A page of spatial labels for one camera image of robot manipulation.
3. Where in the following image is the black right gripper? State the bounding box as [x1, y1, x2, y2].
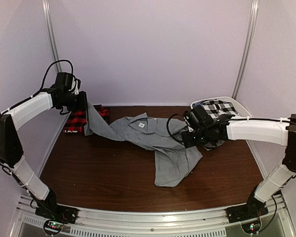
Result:
[182, 128, 210, 148]

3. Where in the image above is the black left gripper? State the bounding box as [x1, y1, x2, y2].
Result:
[60, 91, 88, 112]

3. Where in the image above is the grey long sleeve shirt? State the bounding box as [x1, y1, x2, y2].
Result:
[83, 102, 227, 188]

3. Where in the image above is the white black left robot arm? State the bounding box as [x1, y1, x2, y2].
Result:
[0, 73, 87, 201]

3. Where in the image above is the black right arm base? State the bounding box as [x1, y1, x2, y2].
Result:
[226, 197, 268, 234]

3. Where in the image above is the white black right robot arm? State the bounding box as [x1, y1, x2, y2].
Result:
[181, 114, 296, 218]

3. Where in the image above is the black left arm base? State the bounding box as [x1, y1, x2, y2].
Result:
[35, 202, 78, 236]

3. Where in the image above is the red black plaid shirt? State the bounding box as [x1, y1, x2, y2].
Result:
[63, 105, 110, 133]

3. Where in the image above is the black white checked shirt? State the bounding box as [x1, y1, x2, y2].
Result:
[201, 99, 240, 119]

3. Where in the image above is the blue plaid shirt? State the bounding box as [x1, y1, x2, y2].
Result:
[191, 100, 205, 109]

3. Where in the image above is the white laundry basket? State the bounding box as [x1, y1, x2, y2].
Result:
[202, 97, 251, 117]

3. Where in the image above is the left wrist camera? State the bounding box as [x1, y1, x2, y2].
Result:
[72, 78, 81, 95]

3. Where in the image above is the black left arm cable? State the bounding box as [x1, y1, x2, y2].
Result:
[0, 58, 74, 149]

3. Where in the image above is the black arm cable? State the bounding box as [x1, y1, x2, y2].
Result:
[0, 58, 74, 149]
[166, 113, 188, 143]

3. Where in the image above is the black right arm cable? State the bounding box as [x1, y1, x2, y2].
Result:
[166, 113, 188, 143]

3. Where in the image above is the aluminium front rail frame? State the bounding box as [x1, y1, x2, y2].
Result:
[7, 195, 296, 237]

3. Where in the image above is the left aluminium corner post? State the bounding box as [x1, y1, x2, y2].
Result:
[41, 0, 60, 61]

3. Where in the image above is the aluminium corner post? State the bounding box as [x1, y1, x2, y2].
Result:
[41, 0, 60, 61]
[232, 0, 259, 100]

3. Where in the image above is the right aluminium corner post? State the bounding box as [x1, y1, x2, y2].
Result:
[232, 0, 259, 100]

